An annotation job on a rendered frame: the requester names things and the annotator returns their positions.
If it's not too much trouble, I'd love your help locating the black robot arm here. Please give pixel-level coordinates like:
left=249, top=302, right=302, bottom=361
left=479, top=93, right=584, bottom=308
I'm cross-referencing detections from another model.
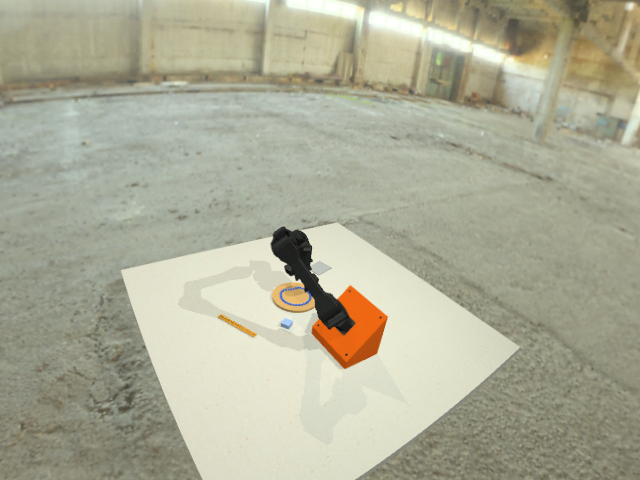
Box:
left=270, top=226, right=356, bottom=336

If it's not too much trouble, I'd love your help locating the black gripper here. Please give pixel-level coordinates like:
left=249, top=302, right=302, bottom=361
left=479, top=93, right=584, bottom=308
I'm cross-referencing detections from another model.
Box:
left=294, top=258, right=319, bottom=293

